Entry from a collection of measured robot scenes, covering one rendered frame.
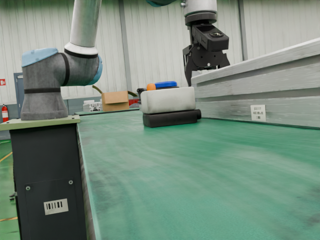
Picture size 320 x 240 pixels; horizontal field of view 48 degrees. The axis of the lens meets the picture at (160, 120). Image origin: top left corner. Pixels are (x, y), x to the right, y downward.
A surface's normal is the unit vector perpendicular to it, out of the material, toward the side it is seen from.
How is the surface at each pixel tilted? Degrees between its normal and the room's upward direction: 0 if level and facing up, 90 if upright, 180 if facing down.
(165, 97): 90
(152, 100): 90
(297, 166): 0
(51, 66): 91
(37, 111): 74
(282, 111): 90
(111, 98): 68
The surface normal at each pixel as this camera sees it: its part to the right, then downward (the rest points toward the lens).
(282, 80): -0.98, 0.11
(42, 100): 0.20, -0.24
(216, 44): 0.22, 0.49
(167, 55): 0.23, 0.03
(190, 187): -0.10, -0.99
